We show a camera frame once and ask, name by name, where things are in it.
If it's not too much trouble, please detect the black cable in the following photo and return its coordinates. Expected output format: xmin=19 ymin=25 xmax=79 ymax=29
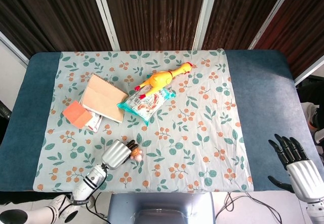
xmin=216 ymin=192 xmax=283 ymax=224

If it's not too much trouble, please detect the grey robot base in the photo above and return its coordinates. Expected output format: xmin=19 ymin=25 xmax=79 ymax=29
xmin=107 ymin=192 xmax=217 ymax=224

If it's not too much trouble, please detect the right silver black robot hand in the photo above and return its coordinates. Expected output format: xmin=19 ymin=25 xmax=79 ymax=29
xmin=267 ymin=133 xmax=324 ymax=205

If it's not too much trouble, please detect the orange paper pad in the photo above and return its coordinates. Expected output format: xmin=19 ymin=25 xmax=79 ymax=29
xmin=62 ymin=100 xmax=93 ymax=130

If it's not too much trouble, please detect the black corrugated hose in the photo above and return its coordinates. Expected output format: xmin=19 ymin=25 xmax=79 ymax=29
xmin=0 ymin=99 xmax=12 ymax=121

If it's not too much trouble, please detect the floral patterned tablecloth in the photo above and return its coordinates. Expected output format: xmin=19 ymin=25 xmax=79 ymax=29
xmin=33 ymin=48 xmax=254 ymax=193

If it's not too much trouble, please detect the white red small packet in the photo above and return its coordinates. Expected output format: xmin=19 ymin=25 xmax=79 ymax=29
xmin=85 ymin=112 xmax=103 ymax=133

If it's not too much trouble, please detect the white sneaker with black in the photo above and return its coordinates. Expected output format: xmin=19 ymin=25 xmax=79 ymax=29
xmin=305 ymin=102 xmax=320 ymax=130

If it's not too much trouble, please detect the blue table cover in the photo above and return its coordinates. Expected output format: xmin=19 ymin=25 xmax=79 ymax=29
xmin=0 ymin=50 xmax=324 ymax=193

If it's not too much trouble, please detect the brown spiral notebook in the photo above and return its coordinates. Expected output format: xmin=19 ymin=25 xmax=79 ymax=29
xmin=79 ymin=73 xmax=130 ymax=124

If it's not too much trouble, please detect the teal snack bag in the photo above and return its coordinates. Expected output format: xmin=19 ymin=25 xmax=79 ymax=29
xmin=116 ymin=87 xmax=176 ymax=127

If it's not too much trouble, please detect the small orange toy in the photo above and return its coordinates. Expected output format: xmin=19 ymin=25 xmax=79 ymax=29
xmin=129 ymin=147 xmax=143 ymax=162

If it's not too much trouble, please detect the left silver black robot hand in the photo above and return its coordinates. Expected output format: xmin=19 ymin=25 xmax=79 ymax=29
xmin=101 ymin=139 xmax=139 ymax=170

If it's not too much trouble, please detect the yellow rubber chicken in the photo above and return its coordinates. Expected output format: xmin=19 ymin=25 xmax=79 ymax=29
xmin=134 ymin=62 xmax=197 ymax=100

